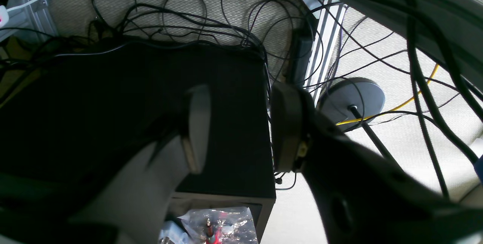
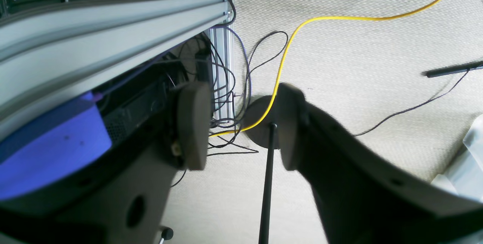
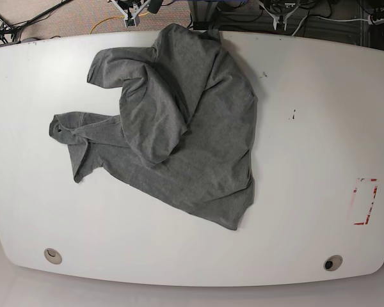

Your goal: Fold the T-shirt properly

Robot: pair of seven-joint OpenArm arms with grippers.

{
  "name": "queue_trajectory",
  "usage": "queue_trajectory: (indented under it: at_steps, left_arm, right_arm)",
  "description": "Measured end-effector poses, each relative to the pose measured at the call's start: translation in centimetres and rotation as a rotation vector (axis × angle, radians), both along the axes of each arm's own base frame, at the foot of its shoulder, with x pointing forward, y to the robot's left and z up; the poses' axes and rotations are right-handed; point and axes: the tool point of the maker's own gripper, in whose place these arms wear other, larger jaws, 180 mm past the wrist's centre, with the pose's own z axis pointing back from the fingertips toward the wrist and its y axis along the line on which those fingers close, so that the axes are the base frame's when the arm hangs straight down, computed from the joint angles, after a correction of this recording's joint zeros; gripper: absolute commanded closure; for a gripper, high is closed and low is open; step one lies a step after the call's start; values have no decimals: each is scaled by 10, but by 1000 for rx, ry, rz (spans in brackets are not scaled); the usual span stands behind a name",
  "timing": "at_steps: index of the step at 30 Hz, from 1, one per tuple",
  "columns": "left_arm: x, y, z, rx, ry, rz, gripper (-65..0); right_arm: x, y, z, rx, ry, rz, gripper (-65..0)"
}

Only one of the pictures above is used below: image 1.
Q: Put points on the aluminium frame rail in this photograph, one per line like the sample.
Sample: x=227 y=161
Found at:
x=329 y=15

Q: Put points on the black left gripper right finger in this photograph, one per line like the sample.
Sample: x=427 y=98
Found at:
x=362 y=198

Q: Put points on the plastic bag with parts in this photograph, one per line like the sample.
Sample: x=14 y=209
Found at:
x=232 y=225

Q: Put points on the round grey stand base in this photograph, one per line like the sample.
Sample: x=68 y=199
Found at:
x=367 y=96

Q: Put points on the black power adapter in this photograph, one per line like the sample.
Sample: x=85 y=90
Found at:
x=300 y=52

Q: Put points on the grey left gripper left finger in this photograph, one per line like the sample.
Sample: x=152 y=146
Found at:
x=136 y=200

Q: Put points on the black box cabinet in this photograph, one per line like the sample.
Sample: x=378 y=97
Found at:
x=67 y=134

